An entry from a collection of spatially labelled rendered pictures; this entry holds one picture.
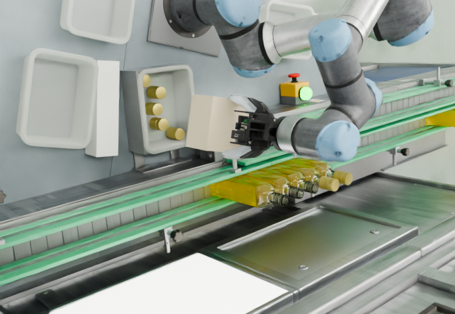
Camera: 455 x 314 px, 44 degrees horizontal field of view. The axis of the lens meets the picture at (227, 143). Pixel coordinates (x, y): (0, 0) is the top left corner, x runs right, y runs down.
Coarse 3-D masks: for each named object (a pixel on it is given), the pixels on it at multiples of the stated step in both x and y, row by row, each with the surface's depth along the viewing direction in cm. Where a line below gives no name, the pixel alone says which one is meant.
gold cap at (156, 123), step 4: (152, 120) 155; (156, 120) 154; (160, 120) 153; (164, 120) 154; (152, 124) 155; (156, 124) 154; (160, 124) 154; (164, 124) 154; (168, 124) 155; (152, 128) 156; (156, 128) 155; (160, 128) 154; (164, 128) 154
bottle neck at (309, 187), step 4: (300, 180) 151; (300, 184) 150; (304, 184) 149; (308, 184) 148; (312, 184) 148; (316, 184) 148; (304, 188) 149; (308, 188) 148; (312, 188) 147; (316, 188) 149; (308, 192) 149; (312, 192) 148; (316, 192) 149
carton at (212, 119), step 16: (192, 96) 129; (208, 96) 125; (192, 112) 129; (208, 112) 125; (224, 112) 127; (240, 112) 130; (192, 128) 128; (208, 128) 124; (224, 128) 127; (192, 144) 128; (208, 144) 125; (224, 144) 128
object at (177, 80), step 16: (160, 80) 157; (176, 80) 159; (192, 80) 155; (144, 96) 154; (176, 96) 160; (144, 112) 146; (176, 112) 162; (144, 128) 147; (144, 144) 148; (160, 144) 155; (176, 144) 155
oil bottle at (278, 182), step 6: (246, 174) 156; (252, 174) 155; (258, 174) 155; (264, 174) 154; (270, 174) 154; (264, 180) 150; (270, 180) 148; (276, 180) 148; (282, 180) 148; (276, 186) 147; (282, 186) 147; (276, 192) 147
